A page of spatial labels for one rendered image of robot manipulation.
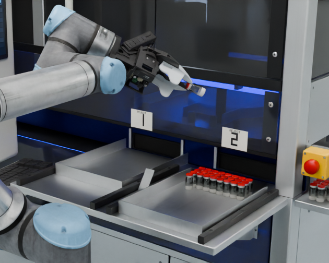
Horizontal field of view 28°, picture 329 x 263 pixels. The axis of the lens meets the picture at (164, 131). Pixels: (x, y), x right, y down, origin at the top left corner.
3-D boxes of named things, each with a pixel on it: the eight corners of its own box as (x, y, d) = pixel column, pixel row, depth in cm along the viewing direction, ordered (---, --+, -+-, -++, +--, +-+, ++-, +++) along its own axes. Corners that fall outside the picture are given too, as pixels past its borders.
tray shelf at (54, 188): (114, 150, 230) (114, 145, 229) (298, 196, 191) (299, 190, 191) (9, 188, 192) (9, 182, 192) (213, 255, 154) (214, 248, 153)
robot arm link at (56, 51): (58, 84, 137) (79, 39, 140) (20, 78, 143) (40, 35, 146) (78, 102, 144) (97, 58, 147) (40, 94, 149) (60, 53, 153)
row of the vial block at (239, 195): (191, 184, 193) (192, 169, 192) (245, 199, 183) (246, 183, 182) (187, 187, 191) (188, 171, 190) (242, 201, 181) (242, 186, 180)
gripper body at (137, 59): (143, 96, 153) (97, 73, 150) (150, 72, 159) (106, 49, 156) (159, 76, 148) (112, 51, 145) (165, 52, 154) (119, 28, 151)
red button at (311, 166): (307, 169, 179) (308, 156, 178) (321, 172, 177) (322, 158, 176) (301, 173, 176) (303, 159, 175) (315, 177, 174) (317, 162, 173)
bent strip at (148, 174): (146, 187, 191) (146, 168, 189) (154, 189, 189) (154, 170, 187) (115, 201, 180) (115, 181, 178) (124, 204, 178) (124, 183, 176)
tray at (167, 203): (189, 178, 199) (190, 167, 198) (267, 198, 184) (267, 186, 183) (118, 212, 172) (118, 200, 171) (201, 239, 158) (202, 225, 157)
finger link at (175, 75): (189, 97, 153) (153, 81, 152) (192, 80, 157) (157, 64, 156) (195, 88, 151) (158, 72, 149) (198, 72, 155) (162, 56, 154)
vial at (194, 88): (206, 87, 158) (191, 79, 157) (205, 93, 157) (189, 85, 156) (201, 92, 160) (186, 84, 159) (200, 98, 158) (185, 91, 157)
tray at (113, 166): (125, 147, 227) (125, 138, 226) (188, 163, 212) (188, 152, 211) (55, 174, 200) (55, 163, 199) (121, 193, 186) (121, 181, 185)
